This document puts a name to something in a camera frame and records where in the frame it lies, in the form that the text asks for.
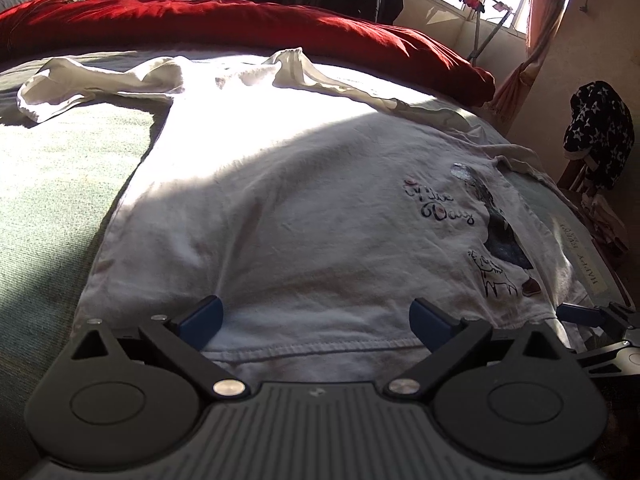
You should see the white printed t-shirt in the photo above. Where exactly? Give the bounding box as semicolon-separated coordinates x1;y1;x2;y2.
16;49;588;382

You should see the orange red curtain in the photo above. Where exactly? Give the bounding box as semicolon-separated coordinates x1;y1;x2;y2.
489;0;565;125

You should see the green bed blanket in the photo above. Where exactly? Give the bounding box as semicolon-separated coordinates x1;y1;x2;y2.
1;52;622;424

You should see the red rolled duvet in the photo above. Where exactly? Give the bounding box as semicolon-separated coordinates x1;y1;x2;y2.
1;0;496;106

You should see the black star-patterned garment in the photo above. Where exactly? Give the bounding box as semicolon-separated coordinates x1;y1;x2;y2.
563;80;636;188

